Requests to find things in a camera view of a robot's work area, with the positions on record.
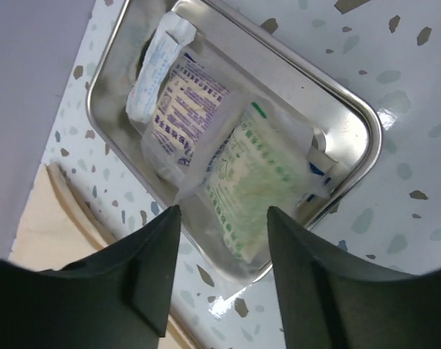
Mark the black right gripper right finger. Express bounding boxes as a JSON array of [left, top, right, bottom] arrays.
[[267, 206, 441, 348]]

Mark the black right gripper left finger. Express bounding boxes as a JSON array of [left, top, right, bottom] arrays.
[[0, 206, 181, 348]]

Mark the blue printed clear packet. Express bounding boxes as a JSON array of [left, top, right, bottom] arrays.
[[293, 124, 337, 204]]

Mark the green printed glove packet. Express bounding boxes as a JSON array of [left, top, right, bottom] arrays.
[[175, 93, 310, 264]]

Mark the purple printed glove packet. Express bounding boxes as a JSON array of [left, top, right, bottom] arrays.
[[141, 48, 244, 188]]

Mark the white blue paper pouch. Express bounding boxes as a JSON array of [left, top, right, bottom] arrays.
[[126, 12, 196, 124]]

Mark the beige cloth mat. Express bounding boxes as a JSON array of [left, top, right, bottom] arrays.
[[9, 164, 194, 348]]

